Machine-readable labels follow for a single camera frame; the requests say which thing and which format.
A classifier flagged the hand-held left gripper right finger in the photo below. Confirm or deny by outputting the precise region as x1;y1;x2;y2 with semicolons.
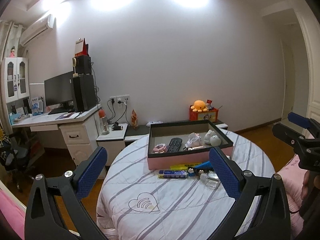
209;146;292;240

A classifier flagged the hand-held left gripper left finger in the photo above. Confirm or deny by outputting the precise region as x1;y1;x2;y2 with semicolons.
24;146;108;240

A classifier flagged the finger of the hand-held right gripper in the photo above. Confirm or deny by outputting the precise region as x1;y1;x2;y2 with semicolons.
287;112;320;140
272;123;320;157

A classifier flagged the small glass bottle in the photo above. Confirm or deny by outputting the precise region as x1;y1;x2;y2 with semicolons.
199;171;221;190

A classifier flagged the blue highlighter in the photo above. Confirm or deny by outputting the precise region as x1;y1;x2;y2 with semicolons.
194;161;212;170

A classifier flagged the yellow highlighter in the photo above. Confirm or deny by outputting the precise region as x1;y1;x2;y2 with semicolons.
170;164;198;171

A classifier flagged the white pink plastic cup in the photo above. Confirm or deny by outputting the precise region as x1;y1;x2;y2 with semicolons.
186;132;202;145

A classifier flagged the pink box with black rim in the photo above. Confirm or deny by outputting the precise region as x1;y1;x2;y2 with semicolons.
147;120;234;170

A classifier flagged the blue yellow printed packet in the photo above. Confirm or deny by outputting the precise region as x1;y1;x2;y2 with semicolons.
158;169;188;179

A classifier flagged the black remote control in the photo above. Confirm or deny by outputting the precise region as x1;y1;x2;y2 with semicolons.
166;138;182;153

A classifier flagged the person's right hand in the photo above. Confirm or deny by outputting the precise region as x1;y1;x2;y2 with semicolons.
301;172;311;200

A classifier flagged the white nightstand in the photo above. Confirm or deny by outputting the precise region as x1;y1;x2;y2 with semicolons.
96;122;129;167

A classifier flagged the white desk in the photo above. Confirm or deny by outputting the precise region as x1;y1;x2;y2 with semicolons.
11;104;102;167

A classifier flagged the white door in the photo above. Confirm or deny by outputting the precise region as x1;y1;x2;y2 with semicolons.
281;39;295;120

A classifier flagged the clear bottle with orange cap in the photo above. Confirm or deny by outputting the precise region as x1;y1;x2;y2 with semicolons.
98;109;110;135

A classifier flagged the black low cabinet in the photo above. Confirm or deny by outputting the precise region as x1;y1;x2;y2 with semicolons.
124;120;229;143

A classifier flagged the red tin box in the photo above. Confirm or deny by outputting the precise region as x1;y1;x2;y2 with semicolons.
189;107;218;122

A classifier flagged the purple mouse pad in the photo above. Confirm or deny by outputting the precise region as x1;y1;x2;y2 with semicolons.
55;112;79;119

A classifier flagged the red paper figurine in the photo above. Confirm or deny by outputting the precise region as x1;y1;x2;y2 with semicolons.
131;109;139;130

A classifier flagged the black keyboard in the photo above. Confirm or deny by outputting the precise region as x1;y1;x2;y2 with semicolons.
48;107;75;115

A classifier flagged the orange octopus plush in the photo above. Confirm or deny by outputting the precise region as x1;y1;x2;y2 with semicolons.
191;100;208;112

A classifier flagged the black computer tower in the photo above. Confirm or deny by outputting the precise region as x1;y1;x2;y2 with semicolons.
72;74;97;112

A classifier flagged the blue white carton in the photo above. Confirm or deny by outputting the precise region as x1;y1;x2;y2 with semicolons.
30;97;43;115

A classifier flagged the black computer monitor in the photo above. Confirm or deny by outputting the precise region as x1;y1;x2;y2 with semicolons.
44;71;75;108

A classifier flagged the pink fabric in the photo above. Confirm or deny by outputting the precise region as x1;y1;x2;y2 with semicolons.
0;191;25;233

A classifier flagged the yellow patterned garment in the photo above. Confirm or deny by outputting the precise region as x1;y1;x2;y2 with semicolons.
0;125;7;165

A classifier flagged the black speaker box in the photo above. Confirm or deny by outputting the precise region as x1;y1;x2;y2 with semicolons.
75;55;92;75

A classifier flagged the white glass-door cabinet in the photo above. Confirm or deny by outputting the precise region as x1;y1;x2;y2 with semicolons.
1;57;30;120

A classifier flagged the red desk calendar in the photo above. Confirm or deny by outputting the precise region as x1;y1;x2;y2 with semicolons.
74;38;90;57

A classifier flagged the white air conditioner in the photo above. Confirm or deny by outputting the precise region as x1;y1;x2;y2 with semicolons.
19;14;56;47

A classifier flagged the black power cable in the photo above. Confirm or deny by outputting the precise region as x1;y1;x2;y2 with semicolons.
106;99;128;125

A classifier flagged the white wall outlet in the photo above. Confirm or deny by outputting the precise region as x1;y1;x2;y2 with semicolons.
109;95;130;105

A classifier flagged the white curved bed frame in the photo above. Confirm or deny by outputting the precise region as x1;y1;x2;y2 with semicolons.
0;185;28;212

